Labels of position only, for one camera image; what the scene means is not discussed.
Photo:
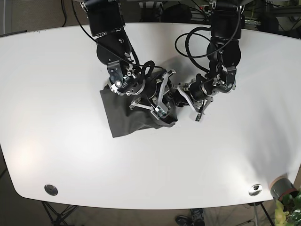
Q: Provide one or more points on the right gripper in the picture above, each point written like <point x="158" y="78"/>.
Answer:
<point x="151" y="90"/>

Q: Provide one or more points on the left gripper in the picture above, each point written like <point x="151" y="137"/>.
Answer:
<point x="199" y="92"/>

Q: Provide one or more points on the dark grey T-shirt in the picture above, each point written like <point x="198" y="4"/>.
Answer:
<point x="124" y="121"/>

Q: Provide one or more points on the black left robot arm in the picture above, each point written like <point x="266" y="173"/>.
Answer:
<point x="221" y="59"/>

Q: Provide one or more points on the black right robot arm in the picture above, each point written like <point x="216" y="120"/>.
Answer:
<point x="106" y="25"/>

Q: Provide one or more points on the right metal table grommet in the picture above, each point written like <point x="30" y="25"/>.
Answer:
<point x="255" y="190"/>

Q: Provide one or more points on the metal table grommet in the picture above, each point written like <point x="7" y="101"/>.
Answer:
<point x="51" y="190"/>
<point x="255" y="190"/>

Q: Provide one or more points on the person's dark shoes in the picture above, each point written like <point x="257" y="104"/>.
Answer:
<point x="196" y="218"/>

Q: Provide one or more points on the grey plant pot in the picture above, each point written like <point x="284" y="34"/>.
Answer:
<point x="282" y="186"/>

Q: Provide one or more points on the left metal table grommet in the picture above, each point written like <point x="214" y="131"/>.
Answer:
<point x="51" y="190"/>

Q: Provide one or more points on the green potted plant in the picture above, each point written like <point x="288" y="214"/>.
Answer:
<point x="288" y="211"/>

